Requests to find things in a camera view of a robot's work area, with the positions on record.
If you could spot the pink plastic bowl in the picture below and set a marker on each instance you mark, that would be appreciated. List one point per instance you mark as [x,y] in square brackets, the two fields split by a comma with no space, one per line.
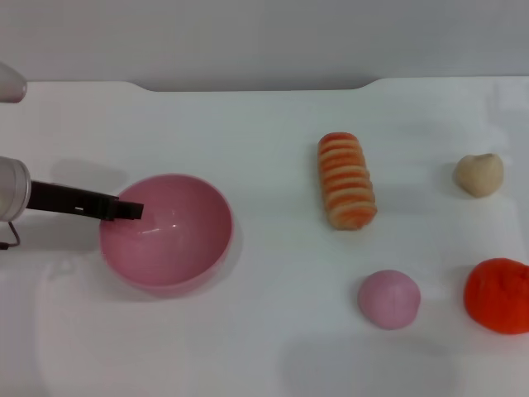
[173,256]

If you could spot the pink round bun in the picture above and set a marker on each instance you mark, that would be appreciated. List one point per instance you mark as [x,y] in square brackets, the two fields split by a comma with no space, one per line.
[388,299]

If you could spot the orange striped bread loaf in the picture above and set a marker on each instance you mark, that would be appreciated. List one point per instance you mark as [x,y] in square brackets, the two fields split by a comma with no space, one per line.
[347,182]

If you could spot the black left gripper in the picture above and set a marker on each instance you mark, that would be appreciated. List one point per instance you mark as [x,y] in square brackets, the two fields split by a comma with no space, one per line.
[70,200]

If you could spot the beige bun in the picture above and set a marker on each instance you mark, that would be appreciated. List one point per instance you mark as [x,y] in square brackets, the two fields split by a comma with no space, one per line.
[479,175]

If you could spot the orange red bun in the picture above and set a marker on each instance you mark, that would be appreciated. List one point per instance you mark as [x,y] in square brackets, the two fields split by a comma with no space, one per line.
[496,297]

